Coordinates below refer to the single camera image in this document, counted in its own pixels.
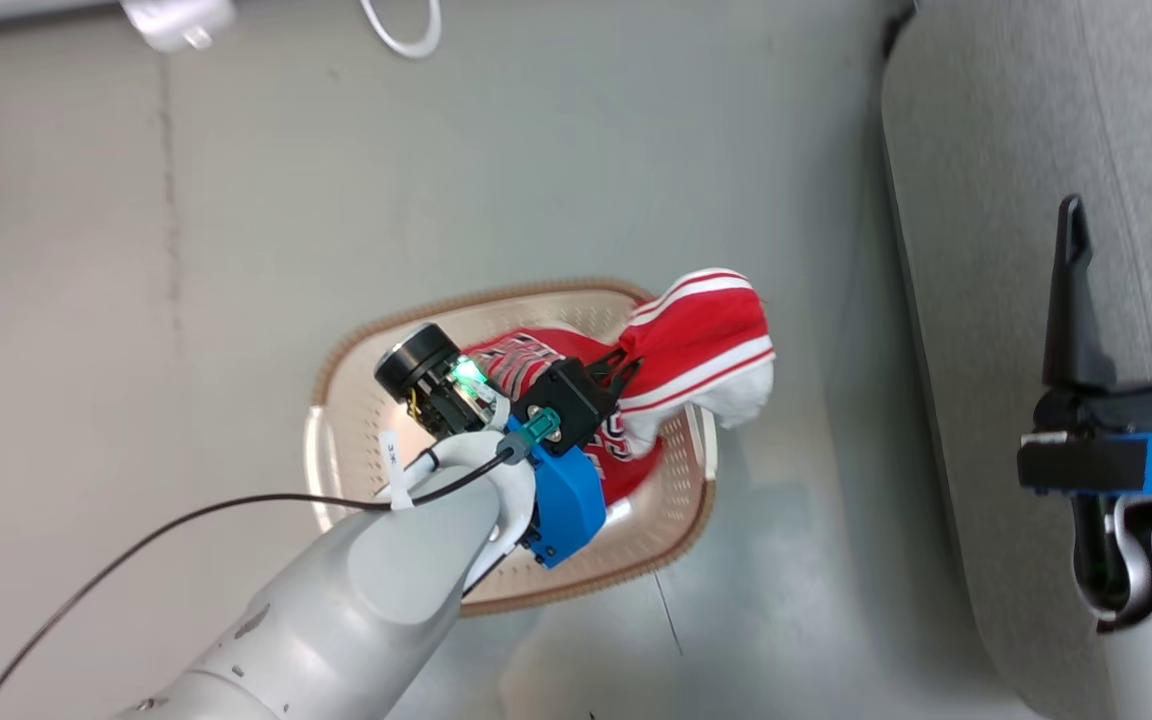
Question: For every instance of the beige plastic laundry basket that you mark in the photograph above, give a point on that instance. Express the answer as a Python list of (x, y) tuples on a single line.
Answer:
[(616, 560)]

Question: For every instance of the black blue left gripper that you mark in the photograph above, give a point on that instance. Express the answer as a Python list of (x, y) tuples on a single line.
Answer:
[(566, 500)]

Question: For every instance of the white partition panel grey frame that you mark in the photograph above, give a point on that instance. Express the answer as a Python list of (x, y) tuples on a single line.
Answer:
[(16, 10)]

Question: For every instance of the grey fabric sofa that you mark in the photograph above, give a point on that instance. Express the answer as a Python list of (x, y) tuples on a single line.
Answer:
[(996, 250)]

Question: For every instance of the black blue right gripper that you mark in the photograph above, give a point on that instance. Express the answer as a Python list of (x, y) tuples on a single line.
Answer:
[(1106, 445)]

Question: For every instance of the red basketball jersey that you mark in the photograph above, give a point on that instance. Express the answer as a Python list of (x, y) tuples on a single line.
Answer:
[(706, 340)]

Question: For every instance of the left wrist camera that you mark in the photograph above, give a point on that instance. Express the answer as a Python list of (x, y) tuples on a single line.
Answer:
[(426, 375)]

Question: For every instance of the white power strip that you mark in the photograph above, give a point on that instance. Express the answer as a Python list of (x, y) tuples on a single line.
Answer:
[(181, 22)]

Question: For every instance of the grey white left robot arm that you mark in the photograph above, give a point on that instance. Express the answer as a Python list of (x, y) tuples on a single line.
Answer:
[(356, 600)]

